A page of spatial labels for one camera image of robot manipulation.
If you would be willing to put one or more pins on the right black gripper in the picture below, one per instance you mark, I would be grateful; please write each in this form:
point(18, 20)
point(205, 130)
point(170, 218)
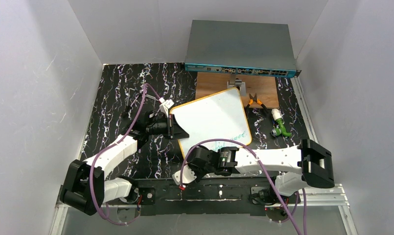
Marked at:
point(194, 161)

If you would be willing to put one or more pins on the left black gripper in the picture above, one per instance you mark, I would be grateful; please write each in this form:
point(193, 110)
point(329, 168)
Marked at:
point(170, 126)

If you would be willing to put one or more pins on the yellow framed whiteboard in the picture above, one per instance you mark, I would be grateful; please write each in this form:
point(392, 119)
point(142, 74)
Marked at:
point(217, 116)

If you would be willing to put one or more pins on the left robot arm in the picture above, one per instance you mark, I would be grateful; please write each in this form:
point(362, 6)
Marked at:
point(86, 186)

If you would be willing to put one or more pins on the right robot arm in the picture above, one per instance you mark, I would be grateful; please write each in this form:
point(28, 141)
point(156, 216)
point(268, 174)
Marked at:
point(306, 164)

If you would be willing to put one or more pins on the black marble pattern mat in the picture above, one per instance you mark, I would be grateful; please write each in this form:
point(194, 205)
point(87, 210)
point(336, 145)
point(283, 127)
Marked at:
point(160, 157)

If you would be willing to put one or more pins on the brown wooden board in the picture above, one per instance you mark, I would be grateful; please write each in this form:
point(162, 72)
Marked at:
point(263, 86)

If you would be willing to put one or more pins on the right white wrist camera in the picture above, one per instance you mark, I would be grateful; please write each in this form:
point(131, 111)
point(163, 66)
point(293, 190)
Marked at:
point(187, 176)

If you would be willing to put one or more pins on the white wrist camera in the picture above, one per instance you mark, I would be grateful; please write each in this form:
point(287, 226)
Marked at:
point(187, 176)
point(165, 105)

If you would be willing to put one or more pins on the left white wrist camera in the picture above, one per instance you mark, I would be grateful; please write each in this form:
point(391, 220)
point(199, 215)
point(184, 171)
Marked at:
point(165, 105)

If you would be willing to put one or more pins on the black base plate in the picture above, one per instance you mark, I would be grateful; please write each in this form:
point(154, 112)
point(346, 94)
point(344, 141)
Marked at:
point(235, 195)

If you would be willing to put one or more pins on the grey metal bracket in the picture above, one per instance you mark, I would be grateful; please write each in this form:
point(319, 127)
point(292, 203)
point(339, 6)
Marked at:
point(239, 84)

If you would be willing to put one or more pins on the orange handled pliers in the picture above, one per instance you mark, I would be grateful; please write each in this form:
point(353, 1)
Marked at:
point(254, 99)

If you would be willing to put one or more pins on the teal network switch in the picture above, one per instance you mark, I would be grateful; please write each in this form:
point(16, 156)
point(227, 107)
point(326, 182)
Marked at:
point(260, 49)

